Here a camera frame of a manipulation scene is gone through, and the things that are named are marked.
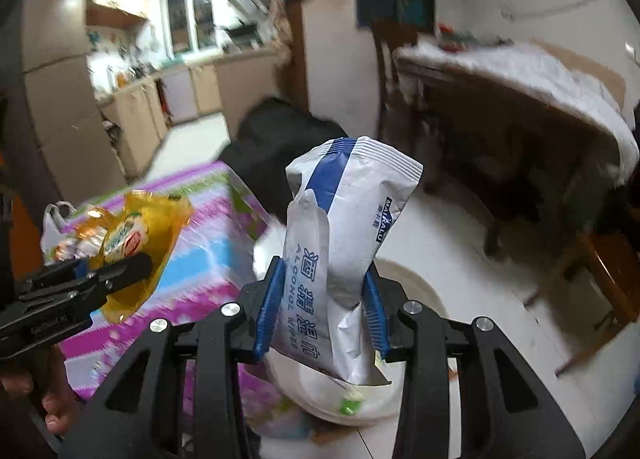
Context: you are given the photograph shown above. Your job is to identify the white table cloth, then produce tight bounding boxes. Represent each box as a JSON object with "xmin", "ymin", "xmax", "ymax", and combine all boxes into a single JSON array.
[{"xmin": 395, "ymin": 36, "xmax": 640, "ymax": 185}]

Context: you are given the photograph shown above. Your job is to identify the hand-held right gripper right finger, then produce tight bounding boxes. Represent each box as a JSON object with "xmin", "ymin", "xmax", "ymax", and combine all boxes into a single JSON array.
[{"xmin": 362, "ymin": 269, "xmax": 586, "ymax": 459}]

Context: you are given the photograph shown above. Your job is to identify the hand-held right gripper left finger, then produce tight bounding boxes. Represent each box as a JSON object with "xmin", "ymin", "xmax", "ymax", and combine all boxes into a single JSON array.
[{"xmin": 60, "ymin": 255, "xmax": 286, "ymax": 459}]

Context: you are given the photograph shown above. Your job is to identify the wooden door frame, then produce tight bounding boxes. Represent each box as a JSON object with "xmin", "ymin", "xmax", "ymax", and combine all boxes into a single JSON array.
[{"xmin": 280, "ymin": 0, "xmax": 311, "ymax": 112}]

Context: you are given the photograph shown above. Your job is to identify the dark wooden table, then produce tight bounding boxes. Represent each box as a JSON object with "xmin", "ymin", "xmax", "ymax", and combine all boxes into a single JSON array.
[{"xmin": 392, "ymin": 42, "xmax": 631, "ymax": 250}]

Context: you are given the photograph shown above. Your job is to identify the shiny candy wrappers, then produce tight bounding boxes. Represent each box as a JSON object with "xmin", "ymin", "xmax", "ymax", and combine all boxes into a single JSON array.
[{"xmin": 55, "ymin": 206, "xmax": 118, "ymax": 262}]

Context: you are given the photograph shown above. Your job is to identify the range hood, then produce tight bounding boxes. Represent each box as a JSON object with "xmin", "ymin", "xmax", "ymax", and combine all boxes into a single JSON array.
[{"xmin": 225, "ymin": 0, "xmax": 273, "ymax": 37}]

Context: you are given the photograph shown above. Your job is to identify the green snack wrapper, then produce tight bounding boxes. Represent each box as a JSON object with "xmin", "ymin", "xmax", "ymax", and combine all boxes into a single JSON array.
[{"xmin": 339, "ymin": 391, "xmax": 366, "ymax": 415}]

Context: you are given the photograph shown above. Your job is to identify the black cloth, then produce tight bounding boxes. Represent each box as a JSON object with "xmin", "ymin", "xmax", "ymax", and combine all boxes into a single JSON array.
[{"xmin": 220, "ymin": 98, "xmax": 351, "ymax": 250}]

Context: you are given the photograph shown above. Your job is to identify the beige kitchen cabinets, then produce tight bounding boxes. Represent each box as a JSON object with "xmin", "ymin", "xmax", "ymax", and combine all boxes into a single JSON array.
[{"xmin": 95, "ymin": 52, "xmax": 281, "ymax": 180}]

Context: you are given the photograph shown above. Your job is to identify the wooden chair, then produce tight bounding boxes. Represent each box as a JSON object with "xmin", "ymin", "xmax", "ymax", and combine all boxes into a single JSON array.
[{"xmin": 372, "ymin": 22, "xmax": 431, "ymax": 140}]

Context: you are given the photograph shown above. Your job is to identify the wall cable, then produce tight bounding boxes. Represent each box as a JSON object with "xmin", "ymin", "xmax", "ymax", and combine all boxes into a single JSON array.
[{"xmin": 500, "ymin": 0, "xmax": 616, "ymax": 22}]

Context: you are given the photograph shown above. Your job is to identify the white blue wet wipe packet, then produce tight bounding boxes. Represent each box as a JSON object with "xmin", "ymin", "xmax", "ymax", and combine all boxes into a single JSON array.
[{"xmin": 272, "ymin": 136, "xmax": 425, "ymax": 385}]

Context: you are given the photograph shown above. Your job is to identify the person's left hand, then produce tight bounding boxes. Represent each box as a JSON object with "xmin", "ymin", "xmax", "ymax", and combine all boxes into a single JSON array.
[{"xmin": 0, "ymin": 346, "xmax": 81, "ymax": 437}]

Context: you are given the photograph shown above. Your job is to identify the kitchen window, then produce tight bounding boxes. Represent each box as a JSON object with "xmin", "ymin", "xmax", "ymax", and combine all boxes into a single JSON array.
[{"xmin": 160, "ymin": 0, "xmax": 236, "ymax": 57}]

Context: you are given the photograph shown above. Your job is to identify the white plastic bag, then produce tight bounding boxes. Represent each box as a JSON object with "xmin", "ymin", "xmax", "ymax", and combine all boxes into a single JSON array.
[{"xmin": 40, "ymin": 200, "xmax": 78, "ymax": 265}]

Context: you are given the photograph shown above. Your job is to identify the yellow snack wrapper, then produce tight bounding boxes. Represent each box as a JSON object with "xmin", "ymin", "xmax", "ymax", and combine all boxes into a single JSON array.
[{"xmin": 92, "ymin": 190, "xmax": 195, "ymax": 325}]

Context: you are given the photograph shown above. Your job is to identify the wooden stool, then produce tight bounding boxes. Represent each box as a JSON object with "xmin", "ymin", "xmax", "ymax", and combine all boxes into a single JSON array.
[{"xmin": 525, "ymin": 229, "xmax": 640, "ymax": 377}]

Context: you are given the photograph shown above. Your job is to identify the white plastic bucket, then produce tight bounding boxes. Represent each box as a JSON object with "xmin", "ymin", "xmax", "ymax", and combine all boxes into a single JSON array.
[{"xmin": 251, "ymin": 229, "xmax": 451, "ymax": 425}]

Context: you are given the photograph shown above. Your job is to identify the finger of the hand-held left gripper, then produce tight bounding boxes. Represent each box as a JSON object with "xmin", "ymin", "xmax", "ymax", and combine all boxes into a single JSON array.
[
  {"xmin": 15, "ymin": 256, "xmax": 93, "ymax": 300},
  {"xmin": 67, "ymin": 253, "xmax": 154, "ymax": 310}
]

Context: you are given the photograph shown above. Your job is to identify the purple blue patterned tablecloth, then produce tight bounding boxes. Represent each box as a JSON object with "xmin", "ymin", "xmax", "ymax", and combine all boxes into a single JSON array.
[{"xmin": 45, "ymin": 159, "xmax": 301, "ymax": 440}]

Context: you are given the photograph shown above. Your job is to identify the beige refrigerator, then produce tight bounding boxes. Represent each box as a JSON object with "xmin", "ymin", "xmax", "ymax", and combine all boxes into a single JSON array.
[{"xmin": 22, "ymin": 0, "xmax": 128, "ymax": 200}]

